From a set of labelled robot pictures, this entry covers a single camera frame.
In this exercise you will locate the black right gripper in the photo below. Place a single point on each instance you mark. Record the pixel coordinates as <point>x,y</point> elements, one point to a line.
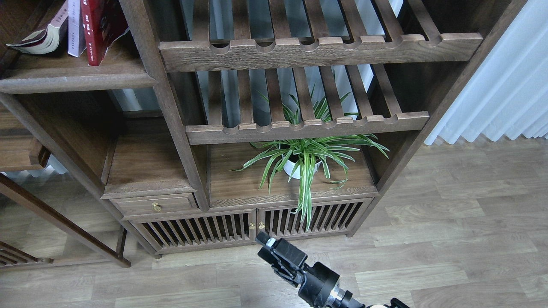
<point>319,285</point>

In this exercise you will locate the white paperback book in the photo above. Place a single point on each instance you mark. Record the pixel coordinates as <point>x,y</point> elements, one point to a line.
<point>75,36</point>

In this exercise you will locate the red paperback book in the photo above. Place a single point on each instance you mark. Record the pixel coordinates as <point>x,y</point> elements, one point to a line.
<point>103,22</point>

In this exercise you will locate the dark maroon book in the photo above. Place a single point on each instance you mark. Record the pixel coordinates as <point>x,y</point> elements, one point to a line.
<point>47,37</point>

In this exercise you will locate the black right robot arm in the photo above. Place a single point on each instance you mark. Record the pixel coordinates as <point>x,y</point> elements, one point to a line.
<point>346,298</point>

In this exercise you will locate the white plant pot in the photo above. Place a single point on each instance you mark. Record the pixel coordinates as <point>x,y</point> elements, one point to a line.
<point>301,165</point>

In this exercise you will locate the green spider plant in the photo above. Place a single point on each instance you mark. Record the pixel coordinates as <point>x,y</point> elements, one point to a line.
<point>333,148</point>

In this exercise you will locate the brass drawer knob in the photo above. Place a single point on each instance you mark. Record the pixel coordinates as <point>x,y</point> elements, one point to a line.
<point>156,207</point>

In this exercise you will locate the dark wooden bookshelf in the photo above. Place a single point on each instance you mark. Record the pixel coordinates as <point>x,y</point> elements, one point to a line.
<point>170,113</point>

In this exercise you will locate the white pleated curtain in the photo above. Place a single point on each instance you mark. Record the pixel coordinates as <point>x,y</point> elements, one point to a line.
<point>508,94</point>

